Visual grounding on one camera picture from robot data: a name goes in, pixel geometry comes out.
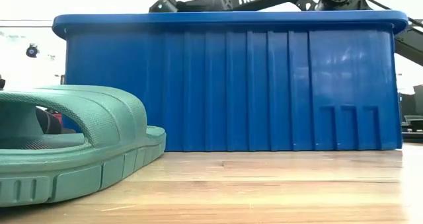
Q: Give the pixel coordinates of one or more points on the green foam slide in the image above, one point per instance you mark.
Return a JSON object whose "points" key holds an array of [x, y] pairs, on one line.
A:
{"points": [[105, 118]]}

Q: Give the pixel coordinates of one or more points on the blue plastic bin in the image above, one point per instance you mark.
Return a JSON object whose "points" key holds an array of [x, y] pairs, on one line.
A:
{"points": [[231, 85]]}

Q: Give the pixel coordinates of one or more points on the small round black device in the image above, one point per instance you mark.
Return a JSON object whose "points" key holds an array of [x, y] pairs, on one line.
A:
{"points": [[32, 50]]}

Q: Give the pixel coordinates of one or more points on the red box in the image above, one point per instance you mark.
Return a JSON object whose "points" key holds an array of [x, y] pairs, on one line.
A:
{"points": [[59, 117]]}

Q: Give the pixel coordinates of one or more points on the dark grey background equipment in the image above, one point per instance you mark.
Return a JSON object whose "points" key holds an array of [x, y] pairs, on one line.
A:
{"points": [[413, 105]]}

